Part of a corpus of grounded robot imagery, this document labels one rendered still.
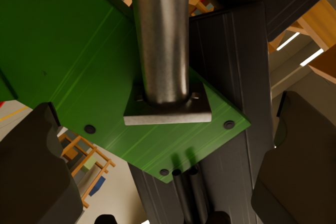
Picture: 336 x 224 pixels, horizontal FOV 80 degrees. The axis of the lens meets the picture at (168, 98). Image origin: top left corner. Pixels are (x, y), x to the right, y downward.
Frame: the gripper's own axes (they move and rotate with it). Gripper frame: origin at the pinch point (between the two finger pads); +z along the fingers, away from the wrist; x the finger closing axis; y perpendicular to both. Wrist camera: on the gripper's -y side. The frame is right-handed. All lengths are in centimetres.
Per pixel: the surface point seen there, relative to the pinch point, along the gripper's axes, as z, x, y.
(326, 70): 39, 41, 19
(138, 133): 2.9, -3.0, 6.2
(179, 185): 1.4, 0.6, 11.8
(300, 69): 575, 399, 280
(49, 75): 2.9, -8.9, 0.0
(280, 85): 576, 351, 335
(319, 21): 69, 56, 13
